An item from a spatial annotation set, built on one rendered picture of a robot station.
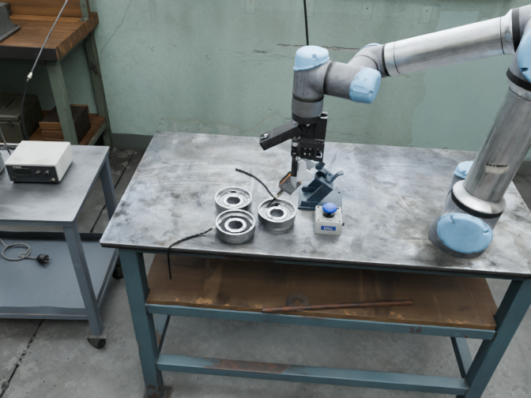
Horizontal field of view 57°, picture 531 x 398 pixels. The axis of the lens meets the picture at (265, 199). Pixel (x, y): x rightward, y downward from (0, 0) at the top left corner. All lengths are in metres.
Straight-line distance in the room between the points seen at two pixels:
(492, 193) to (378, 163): 0.61
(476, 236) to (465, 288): 0.53
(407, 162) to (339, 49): 1.25
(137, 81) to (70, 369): 1.68
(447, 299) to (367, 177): 0.45
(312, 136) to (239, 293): 0.56
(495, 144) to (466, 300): 0.68
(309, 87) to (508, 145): 0.43
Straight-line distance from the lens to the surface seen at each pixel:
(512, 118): 1.05
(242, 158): 1.63
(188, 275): 1.57
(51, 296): 2.08
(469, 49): 1.15
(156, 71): 2.99
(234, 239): 1.27
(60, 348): 2.19
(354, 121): 3.01
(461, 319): 1.58
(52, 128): 2.89
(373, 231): 1.38
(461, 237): 1.17
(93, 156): 1.94
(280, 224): 1.31
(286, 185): 1.29
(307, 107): 1.15
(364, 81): 1.09
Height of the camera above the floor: 1.67
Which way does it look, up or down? 37 degrees down
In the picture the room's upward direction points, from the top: 2 degrees clockwise
